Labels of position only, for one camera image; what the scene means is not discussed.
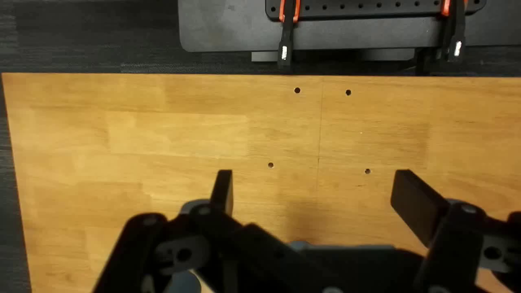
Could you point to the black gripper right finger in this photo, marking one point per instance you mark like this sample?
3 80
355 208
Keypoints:
415 197

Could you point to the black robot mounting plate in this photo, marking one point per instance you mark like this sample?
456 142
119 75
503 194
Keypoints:
228 26

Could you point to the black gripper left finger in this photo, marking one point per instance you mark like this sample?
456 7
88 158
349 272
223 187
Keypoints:
222 189

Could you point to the black perforated metal bar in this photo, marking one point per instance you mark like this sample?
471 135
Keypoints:
368 7

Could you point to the orange black bar clamp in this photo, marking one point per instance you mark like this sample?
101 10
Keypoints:
454 34
285 38

